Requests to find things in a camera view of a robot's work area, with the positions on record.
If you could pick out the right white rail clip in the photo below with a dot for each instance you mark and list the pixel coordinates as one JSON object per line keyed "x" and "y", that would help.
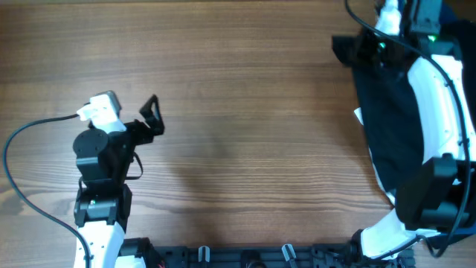
{"x": 289, "y": 255}

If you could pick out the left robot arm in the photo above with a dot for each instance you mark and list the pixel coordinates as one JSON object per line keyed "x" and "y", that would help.
{"x": 102, "y": 208}

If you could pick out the left white rail clip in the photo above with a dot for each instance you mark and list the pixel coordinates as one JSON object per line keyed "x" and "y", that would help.
{"x": 204, "y": 254}

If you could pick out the white rail clip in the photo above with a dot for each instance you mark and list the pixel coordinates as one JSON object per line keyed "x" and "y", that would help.
{"x": 204, "y": 254}
{"x": 289, "y": 255}

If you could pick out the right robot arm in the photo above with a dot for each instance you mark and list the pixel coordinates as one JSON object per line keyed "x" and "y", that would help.
{"x": 436, "y": 206}

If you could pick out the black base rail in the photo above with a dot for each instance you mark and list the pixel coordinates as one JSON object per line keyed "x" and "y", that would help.
{"x": 260, "y": 257}

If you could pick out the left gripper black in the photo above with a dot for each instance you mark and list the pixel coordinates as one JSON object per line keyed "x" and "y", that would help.
{"x": 152, "y": 117}

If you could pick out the black shorts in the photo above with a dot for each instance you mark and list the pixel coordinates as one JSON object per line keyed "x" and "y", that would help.
{"x": 413, "y": 108}

